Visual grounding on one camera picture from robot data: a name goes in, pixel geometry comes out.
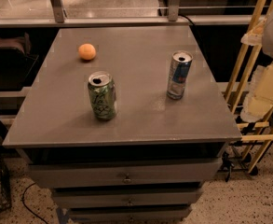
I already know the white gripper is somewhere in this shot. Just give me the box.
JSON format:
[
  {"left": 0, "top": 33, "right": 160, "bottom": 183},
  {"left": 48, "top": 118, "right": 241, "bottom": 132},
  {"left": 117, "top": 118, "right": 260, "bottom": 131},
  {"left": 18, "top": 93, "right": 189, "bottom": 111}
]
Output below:
[{"left": 240, "top": 62, "right": 273, "bottom": 123}]

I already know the silver blue redbull can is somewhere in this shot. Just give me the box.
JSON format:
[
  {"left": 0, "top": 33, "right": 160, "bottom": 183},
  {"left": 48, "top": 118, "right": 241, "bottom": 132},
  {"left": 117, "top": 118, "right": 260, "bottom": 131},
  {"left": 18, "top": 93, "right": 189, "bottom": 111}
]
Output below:
[{"left": 167, "top": 50, "right": 193, "bottom": 100}]

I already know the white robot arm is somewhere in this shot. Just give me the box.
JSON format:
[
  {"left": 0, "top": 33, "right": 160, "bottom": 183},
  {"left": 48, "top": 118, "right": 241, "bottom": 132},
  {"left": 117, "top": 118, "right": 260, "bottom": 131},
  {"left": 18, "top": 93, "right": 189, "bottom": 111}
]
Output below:
[{"left": 240, "top": 10, "right": 273, "bottom": 122}]

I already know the green soda can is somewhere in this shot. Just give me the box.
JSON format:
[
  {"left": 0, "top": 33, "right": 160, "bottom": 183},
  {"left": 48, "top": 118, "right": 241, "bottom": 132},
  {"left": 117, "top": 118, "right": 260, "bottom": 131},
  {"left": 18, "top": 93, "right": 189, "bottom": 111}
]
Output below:
[{"left": 88, "top": 71, "right": 117, "bottom": 120}]

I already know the middle grey drawer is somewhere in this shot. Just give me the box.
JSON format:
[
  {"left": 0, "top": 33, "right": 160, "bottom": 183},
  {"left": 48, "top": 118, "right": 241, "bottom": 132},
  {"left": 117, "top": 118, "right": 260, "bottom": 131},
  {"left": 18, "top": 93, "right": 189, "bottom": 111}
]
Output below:
[{"left": 52, "top": 189, "right": 202, "bottom": 208}]

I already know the grey drawer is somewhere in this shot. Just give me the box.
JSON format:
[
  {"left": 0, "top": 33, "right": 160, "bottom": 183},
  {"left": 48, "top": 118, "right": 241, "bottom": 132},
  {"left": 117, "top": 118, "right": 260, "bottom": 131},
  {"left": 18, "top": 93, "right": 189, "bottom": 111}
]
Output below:
[
  {"left": 69, "top": 205, "right": 191, "bottom": 223},
  {"left": 52, "top": 189, "right": 202, "bottom": 208},
  {"left": 28, "top": 158, "right": 222, "bottom": 189}
]

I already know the grey drawer cabinet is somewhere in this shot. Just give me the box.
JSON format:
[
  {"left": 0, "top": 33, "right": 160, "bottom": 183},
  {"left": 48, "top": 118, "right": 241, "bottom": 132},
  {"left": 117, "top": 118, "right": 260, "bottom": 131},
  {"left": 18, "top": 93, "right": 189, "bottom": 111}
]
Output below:
[{"left": 2, "top": 25, "right": 243, "bottom": 224}]

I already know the bottom grey drawer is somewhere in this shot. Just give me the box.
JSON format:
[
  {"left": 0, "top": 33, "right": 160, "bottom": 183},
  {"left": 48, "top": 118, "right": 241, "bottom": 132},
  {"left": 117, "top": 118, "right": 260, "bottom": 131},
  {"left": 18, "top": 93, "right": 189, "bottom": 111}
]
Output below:
[{"left": 69, "top": 205, "right": 191, "bottom": 223}]

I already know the top grey drawer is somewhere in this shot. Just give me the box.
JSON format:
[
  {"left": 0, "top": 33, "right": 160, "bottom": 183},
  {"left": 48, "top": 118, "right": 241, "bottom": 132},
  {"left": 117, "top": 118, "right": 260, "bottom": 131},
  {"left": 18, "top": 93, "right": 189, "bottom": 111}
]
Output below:
[{"left": 28, "top": 158, "right": 222, "bottom": 189}]

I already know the orange fruit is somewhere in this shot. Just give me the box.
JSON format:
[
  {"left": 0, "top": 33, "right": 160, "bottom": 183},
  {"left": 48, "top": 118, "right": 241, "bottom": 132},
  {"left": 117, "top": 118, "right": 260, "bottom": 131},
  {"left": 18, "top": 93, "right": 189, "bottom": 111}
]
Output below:
[{"left": 78, "top": 43, "right": 96, "bottom": 61}]

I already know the dark chair at left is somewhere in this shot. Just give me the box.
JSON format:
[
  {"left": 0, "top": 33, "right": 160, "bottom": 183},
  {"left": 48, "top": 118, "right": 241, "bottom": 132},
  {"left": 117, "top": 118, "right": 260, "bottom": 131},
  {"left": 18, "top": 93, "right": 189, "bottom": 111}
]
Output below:
[{"left": 0, "top": 33, "right": 39, "bottom": 91}]

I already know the wooden frame stand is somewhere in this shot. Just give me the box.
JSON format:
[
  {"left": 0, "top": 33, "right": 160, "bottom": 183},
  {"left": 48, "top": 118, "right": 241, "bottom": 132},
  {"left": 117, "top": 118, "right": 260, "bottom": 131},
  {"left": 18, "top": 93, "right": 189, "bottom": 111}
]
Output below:
[{"left": 224, "top": 0, "right": 273, "bottom": 175}]

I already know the black cable behind table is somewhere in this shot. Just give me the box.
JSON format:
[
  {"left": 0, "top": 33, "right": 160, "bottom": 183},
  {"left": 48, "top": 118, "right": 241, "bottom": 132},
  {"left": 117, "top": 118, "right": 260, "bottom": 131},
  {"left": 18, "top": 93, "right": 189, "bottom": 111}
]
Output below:
[{"left": 178, "top": 13, "right": 205, "bottom": 51}]

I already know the black floor cable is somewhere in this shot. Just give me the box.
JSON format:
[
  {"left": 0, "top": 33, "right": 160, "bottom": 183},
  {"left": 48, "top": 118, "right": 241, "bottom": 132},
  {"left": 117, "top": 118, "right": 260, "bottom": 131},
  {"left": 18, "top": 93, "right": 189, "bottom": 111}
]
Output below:
[{"left": 20, "top": 181, "right": 50, "bottom": 224}]

